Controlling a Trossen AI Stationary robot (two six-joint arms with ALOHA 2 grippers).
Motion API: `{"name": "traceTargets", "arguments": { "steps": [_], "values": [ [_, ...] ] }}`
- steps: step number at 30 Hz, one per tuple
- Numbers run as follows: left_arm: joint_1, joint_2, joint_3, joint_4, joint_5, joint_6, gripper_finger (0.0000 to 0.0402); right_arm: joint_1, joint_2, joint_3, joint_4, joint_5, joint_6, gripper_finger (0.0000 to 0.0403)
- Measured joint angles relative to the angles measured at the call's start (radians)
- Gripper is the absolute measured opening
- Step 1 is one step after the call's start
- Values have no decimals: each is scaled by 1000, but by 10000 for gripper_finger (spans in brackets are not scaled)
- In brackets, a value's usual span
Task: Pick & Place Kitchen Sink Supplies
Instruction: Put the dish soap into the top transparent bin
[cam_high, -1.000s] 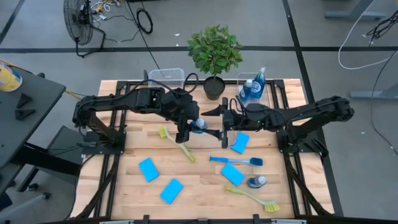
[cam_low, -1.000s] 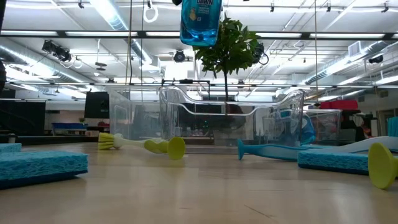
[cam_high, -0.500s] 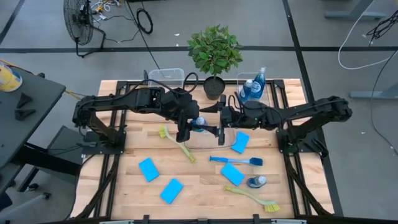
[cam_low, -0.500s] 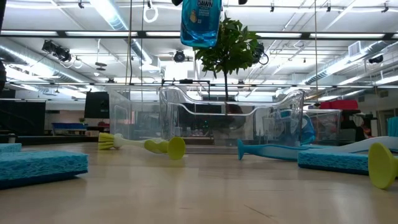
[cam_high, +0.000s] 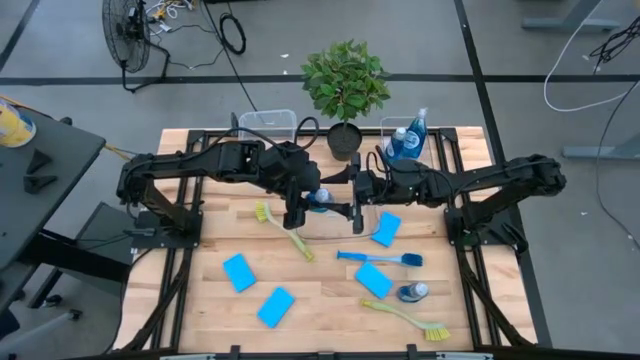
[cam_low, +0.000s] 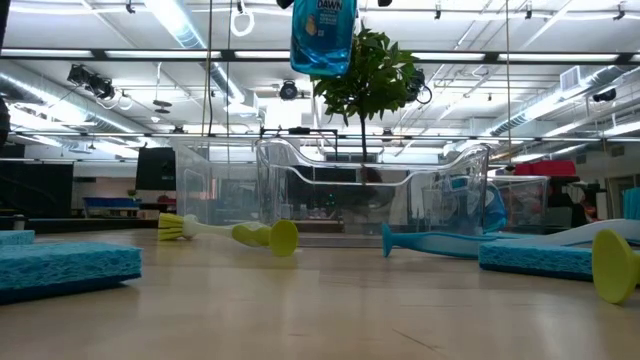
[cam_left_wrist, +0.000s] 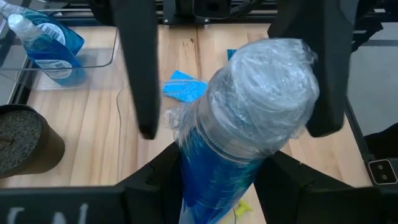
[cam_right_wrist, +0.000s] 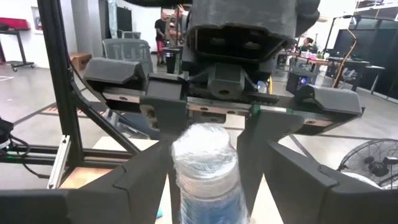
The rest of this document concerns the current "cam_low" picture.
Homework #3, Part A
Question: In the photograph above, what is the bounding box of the potted small green tree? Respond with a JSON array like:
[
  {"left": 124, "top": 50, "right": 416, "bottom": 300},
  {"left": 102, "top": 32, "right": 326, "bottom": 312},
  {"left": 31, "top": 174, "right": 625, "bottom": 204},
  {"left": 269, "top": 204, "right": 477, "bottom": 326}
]
[{"left": 309, "top": 27, "right": 422, "bottom": 226}]

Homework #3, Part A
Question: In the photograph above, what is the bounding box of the blue dish brush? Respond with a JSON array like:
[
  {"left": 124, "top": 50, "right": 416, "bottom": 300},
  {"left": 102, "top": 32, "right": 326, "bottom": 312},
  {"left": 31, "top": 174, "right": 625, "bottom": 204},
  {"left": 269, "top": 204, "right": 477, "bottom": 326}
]
[{"left": 381, "top": 187, "right": 640, "bottom": 260}]

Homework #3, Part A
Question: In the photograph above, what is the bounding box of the red case on black cart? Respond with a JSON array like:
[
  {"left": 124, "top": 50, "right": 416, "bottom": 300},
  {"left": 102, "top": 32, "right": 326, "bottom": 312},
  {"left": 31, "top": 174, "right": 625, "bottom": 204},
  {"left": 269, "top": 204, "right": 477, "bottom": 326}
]
[{"left": 513, "top": 159, "right": 601, "bottom": 230}]

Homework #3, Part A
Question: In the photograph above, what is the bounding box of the black track light cluster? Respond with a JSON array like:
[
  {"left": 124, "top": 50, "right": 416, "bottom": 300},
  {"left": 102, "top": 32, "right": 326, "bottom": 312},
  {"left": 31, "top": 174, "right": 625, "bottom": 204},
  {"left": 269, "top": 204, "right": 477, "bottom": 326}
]
[{"left": 66, "top": 63, "right": 117, "bottom": 101}]

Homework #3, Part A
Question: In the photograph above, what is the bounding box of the black ceiling device with cable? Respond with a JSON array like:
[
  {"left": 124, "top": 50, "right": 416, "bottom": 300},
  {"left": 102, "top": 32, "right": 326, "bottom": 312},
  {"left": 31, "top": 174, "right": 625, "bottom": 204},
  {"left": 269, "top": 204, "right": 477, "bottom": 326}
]
[{"left": 405, "top": 67, "right": 434, "bottom": 106}]

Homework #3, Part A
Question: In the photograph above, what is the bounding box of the black cabinet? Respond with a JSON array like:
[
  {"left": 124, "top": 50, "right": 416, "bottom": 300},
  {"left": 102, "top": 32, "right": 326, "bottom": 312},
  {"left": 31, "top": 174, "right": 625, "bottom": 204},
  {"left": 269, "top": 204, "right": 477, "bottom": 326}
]
[{"left": 0, "top": 159, "right": 75, "bottom": 220}]

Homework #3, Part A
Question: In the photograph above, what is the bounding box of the black monitor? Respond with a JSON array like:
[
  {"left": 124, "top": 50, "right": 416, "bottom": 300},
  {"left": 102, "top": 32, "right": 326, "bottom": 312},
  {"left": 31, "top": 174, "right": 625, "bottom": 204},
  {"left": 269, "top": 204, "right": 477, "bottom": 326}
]
[{"left": 134, "top": 146, "right": 177, "bottom": 192}]

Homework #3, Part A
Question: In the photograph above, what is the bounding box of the clear rectangular plastic bin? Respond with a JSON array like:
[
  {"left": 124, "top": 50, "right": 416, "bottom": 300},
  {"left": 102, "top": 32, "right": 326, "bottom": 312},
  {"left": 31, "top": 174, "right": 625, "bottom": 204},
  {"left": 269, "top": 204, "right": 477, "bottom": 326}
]
[{"left": 457, "top": 174, "right": 551, "bottom": 236}]

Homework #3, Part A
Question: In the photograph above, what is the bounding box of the thin black hanging cable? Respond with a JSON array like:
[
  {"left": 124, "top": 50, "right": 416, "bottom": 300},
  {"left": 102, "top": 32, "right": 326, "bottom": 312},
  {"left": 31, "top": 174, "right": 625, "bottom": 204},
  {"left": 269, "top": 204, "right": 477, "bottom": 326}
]
[
  {"left": 201, "top": 0, "right": 215, "bottom": 139},
  {"left": 503, "top": 0, "right": 512, "bottom": 166}
]

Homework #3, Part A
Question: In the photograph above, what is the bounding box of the blue crate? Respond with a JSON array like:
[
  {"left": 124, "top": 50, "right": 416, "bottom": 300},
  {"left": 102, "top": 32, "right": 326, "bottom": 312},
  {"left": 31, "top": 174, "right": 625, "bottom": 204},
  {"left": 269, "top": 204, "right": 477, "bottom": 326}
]
[{"left": 82, "top": 196, "right": 141, "bottom": 218}]

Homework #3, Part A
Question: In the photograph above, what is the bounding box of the blue dish soap bottle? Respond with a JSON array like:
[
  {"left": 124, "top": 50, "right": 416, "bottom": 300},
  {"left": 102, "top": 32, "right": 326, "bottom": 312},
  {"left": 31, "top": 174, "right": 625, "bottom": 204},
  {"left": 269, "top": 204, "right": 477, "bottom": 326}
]
[{"left": 289, "top": 0, "right": 359, "bottom": 79}]

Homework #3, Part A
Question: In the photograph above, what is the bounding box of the white ring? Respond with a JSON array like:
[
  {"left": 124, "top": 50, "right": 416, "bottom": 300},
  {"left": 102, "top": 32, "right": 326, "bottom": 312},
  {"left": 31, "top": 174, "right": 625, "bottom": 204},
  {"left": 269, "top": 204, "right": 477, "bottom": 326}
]
[{"left": 229, "top": 7, "right": 256, "bottom": 38}]

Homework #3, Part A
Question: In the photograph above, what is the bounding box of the yellow-green dish brush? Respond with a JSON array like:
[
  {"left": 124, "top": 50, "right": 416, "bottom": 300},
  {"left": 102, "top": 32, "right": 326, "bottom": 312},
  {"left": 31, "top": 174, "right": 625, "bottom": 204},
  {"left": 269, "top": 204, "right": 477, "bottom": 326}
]
[
  {"left": 591, "top": 228, "right": 640, "bottom": 305},
  {"left": 157, "top": 212, "right": 300, "bottom": 258}
]

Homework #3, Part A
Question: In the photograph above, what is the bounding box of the tall clear plastic bin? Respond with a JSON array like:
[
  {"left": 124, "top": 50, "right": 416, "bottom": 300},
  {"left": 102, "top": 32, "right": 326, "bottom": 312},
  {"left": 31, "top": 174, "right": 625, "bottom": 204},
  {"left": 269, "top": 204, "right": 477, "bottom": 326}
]
[{"left": 172, "top": 137, "right": 261, "bottom": 229}]

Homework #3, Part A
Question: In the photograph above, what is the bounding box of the blue sponge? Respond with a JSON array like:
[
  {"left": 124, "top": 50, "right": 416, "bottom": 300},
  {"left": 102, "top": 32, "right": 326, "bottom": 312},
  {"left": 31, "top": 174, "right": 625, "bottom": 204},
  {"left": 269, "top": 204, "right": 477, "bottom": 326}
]
[
  {"left": 0, "top": 242, "right": 144, "bottom": 306},
  {"left": 478, "top": 239, "right": 596, "bottom": 283},
  {"left": 0, "top": 229, "right": 36, "bottom": 247}
]

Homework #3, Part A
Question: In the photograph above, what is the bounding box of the black light bar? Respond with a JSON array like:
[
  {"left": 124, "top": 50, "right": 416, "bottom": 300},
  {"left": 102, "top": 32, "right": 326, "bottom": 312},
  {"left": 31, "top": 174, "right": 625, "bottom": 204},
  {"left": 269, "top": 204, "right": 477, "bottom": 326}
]
[{"left": 0, "top": 47, "right": 640, "bottom": 65}]

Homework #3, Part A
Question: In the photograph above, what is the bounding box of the black aluminium table frame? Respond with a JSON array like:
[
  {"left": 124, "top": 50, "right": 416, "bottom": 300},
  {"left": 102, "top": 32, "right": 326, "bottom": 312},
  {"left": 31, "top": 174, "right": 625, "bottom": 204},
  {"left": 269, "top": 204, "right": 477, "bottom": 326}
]
[{"left": 0, "top": 214, "right": 640, "bottom": 249}]

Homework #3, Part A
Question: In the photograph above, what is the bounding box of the round black ceiling light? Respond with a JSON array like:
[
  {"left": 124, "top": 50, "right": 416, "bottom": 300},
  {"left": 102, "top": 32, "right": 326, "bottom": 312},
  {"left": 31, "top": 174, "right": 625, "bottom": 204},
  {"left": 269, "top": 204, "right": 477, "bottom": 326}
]
[{"left": 278, "top": 79, "right": 300, "bottom": 102}]

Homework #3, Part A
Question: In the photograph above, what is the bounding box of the clear bin with curved handles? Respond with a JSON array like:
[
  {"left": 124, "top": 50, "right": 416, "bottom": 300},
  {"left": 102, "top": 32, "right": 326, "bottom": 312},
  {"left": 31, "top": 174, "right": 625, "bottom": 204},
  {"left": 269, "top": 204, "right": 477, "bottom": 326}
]
[{"left": 255, "top": 138, "right": 491, "bottom": 250}]

